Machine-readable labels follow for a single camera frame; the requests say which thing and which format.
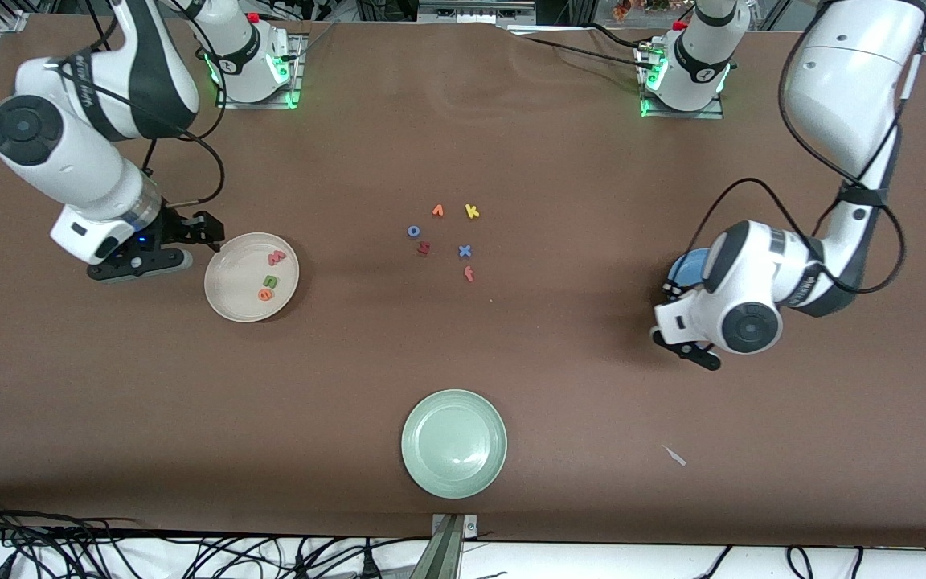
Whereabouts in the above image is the blue round plate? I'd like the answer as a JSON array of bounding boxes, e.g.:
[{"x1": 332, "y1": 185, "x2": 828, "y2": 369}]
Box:
[{"x1": 666, "y1": 248, "x2": 715, "y2": 300}]

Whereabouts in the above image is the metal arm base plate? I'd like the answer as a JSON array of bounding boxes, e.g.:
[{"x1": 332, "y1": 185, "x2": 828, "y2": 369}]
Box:
[
  {"x1": 638, "y1": 44, "x2": 726, "y2": 120},
  {"x1": 216, "y1": 32, "x2": 305, "y2": 109}
]

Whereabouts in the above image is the pale green round plate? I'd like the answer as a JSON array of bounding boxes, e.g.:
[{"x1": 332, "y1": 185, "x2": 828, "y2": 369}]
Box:
[{"x1": 400, "y1": 389, "x2": 508, "y2": 499}]

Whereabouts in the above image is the brown table cover sheet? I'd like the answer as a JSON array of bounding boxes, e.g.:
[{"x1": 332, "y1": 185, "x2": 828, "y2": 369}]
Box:
[{"x1": 0, "y1": 14, "x2": 926, "y2": 549}]

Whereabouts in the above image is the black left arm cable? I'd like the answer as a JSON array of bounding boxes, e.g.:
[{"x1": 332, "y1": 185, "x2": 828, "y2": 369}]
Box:
[{"x1": 676, "y1": 0, "x2": 926, "y2": 294}]

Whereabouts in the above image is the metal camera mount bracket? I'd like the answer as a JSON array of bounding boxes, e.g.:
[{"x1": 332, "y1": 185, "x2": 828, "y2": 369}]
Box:
[{"x1": 429, "y1": 513, "x2": 480, "y2": 579}]

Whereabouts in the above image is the grey equipment box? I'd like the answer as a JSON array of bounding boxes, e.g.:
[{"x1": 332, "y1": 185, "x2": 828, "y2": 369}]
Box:
[{"x1": 417, "y1": 0, "x2": 538, "y2": 27}]

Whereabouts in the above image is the beige round plate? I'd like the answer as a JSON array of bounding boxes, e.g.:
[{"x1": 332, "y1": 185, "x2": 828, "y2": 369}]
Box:
[{"x1": 203, "y1": 232, "x2": 301, "y2": 324}]

